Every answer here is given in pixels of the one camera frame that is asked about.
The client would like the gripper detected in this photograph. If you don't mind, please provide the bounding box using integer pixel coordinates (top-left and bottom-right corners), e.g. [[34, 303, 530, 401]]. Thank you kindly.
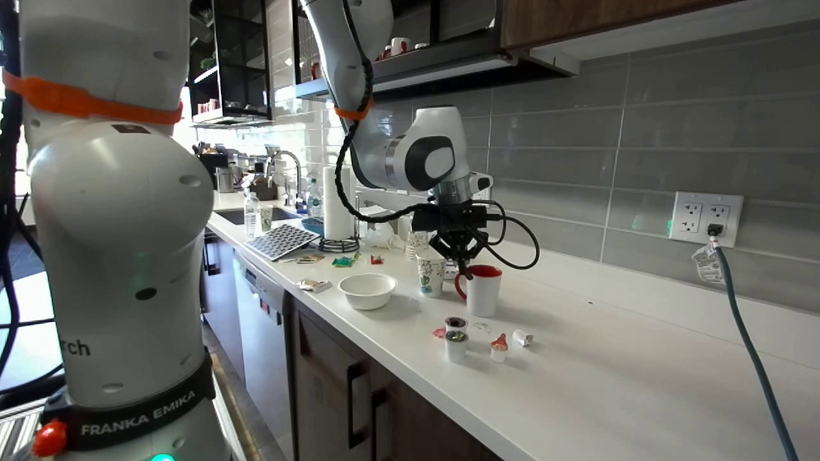
[[429, 228, 482, 280]]

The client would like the printed paper cup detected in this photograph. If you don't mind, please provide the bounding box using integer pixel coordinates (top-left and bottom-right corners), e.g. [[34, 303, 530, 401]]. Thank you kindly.
[[416, 252, 447, 298]]

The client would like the white mug with red inside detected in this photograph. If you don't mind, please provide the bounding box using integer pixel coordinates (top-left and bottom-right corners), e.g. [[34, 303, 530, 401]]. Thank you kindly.
[[454, 264, 504, 318]]

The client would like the stack of paper cups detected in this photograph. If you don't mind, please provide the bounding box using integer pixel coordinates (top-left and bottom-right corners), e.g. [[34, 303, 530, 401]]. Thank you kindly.
[[406, 230, 431, 262]]

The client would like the crumpled white plastic wrap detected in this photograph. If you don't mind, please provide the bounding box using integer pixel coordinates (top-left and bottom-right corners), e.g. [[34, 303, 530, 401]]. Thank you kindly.
[[364, 223, 406, 252]]

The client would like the white paper bowl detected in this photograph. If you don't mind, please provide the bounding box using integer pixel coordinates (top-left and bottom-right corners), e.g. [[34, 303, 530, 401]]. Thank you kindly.
[[338, 273, 398, 311]]

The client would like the paper towel roll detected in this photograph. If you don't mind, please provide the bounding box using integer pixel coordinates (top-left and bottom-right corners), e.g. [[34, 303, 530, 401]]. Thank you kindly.
[[322, 165, 357, 241]]

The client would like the tray of pods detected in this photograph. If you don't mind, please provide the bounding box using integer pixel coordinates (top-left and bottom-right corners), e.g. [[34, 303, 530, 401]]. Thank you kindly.
[[245, 223, 322, 262]]

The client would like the tap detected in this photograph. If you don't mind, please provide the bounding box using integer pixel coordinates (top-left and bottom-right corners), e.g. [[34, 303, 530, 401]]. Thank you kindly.
[[272, 150, 304, 207]]

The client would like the wooden cabinet door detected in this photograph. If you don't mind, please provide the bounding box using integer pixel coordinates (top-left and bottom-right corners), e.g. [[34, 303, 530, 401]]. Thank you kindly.
[[291, 301, 385, 461], [370, 362, 504, 461]]

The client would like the clear water bottle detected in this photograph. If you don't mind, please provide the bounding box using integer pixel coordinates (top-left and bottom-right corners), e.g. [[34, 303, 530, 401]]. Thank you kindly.
[[243, 190, 262, 239]]

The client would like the dishwasher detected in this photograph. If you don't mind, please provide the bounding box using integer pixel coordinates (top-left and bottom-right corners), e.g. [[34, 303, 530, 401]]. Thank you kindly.
[[233, 248, 294, 461]]

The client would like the coffee machine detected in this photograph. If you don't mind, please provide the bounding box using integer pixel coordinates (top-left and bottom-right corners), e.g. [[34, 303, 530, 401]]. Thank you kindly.
[[194, 143, 233, 193]]

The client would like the black open shelf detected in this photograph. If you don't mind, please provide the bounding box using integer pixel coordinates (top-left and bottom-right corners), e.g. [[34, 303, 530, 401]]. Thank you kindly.
[[188, 0, 275, 127]]

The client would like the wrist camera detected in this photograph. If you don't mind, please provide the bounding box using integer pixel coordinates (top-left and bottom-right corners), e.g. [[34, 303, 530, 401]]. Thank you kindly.
[[411, 203, 489, 234]]

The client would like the black wire towel holder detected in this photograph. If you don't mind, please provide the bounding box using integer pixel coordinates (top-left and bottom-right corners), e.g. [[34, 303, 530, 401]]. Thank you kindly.
[[318, 236, 361, 254]]

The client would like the wall shelf with mugs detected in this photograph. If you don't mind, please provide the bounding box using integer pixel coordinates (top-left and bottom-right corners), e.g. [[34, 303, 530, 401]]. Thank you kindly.
[[290, 0, 581, 104]]

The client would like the black door handle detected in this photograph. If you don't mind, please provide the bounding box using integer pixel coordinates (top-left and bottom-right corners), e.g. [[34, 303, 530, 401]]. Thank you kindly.
[[371, 387, 393, 461], [347, 359, 372, 450]]

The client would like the white wall socket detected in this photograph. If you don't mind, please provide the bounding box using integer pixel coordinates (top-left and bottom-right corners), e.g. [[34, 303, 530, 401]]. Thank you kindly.
[[668, 191, 746, 249]]

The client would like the white cable tag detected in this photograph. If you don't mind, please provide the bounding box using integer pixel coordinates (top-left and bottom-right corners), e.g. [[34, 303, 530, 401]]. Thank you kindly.
[[691, 243, 725, 285]]

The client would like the wooden wall cabinet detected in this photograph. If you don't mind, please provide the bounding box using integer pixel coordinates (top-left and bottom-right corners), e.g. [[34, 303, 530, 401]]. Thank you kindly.
[[498, 0, 820, 53]]

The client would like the grey cable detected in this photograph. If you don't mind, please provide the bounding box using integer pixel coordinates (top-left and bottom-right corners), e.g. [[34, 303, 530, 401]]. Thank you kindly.
[[706, 223, 801, 461]]

